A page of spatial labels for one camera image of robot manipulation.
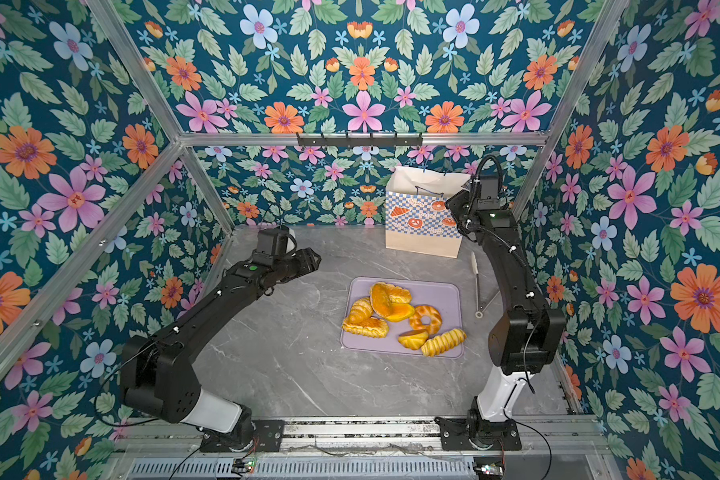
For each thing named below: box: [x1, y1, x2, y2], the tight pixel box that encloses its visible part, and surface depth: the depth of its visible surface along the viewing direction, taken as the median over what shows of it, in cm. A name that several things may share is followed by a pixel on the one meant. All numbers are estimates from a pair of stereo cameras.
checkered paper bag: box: [385, 166, 471, 259], surface depth 104 cm
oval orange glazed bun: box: [386, 303, 416, 323], surface depth 93 cm
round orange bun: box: [370, 282, 393, 318], surface depth 91 cm
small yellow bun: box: [398, 330, 429, 351], surface depth 86 cm
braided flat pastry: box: [342, 317, 389, 338], surface depth 90 cm
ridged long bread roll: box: [421, 328, 467, 357], surface depth 85 cm
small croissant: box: [348, 296, 373, 324], surface depth 90 cm
